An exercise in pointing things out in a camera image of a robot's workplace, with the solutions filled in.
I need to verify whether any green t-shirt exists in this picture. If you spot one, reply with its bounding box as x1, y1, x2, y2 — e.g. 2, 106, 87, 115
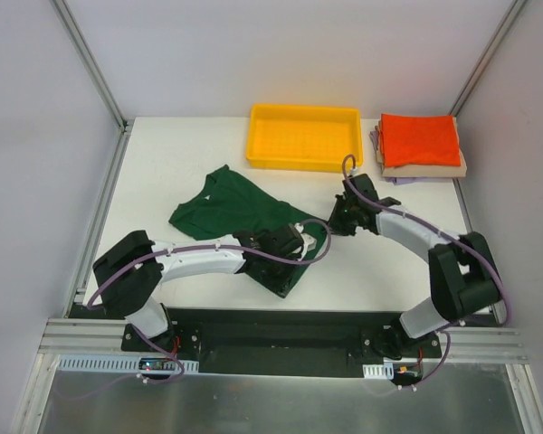
167, 165, 327, 300

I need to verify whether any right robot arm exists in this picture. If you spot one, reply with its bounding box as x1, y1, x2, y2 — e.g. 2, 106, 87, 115
328, 193, 501, 357

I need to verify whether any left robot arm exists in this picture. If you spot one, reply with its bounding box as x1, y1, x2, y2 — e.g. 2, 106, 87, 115
87, 223, 316, 352

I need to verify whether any yellow plastic tray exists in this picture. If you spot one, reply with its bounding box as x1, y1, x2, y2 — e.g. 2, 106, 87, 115
245, 104, 364, 173

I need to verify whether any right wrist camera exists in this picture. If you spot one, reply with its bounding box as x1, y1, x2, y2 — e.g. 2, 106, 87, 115
343, 174, 379, 203

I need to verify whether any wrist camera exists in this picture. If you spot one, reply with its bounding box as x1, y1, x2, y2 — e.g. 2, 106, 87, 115
343, 174, 379, 203
270, 223, 317, 261

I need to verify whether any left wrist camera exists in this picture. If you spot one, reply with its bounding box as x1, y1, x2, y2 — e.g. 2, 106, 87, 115
270, 223, 317, 261

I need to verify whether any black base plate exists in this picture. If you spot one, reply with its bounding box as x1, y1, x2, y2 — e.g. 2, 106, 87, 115
67, 305, 445, 376

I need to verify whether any right white cable duct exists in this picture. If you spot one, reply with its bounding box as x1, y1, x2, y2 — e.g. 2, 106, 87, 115
362, 363, 395, 381

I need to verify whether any white cable duct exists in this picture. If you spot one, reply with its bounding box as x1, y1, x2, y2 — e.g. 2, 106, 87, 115
362, 363, 395, 381
58, 355, 199, 375

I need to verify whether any right aluminium frame post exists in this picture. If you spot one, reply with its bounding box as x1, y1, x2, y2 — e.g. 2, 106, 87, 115
450, 0, 530, 117

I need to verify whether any aluminium frame post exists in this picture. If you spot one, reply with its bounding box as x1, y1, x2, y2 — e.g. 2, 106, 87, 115
450, 0, 530, 117
50, 0, 129, 132

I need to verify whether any front aluminium rail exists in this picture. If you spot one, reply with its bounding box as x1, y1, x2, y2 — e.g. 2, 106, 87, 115
39, 318, 529, 364

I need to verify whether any left white cable duct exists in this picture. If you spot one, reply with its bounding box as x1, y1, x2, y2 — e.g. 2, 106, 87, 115
58, 355, 199, 375

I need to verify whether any left aluminium frame post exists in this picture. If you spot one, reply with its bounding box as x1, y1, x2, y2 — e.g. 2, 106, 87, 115
50, 0, 129, 132

